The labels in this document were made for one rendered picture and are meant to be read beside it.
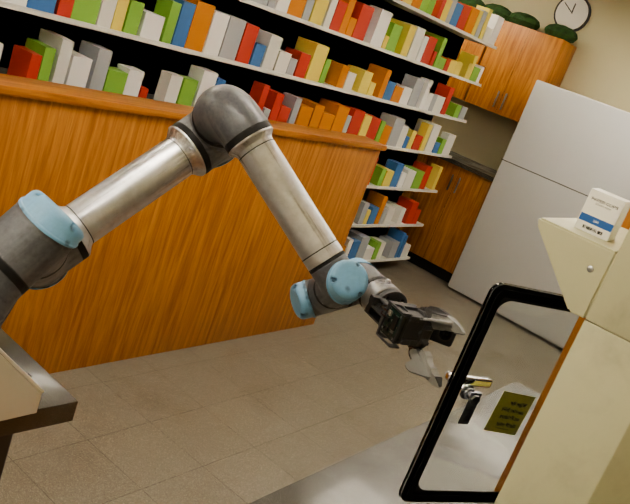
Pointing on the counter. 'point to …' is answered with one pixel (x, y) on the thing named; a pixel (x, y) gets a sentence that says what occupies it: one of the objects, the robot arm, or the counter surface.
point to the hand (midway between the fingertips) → (452, 359)
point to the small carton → (602, 214)
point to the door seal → (458, 394)
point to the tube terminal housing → (598, 397)
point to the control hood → (578, 260)
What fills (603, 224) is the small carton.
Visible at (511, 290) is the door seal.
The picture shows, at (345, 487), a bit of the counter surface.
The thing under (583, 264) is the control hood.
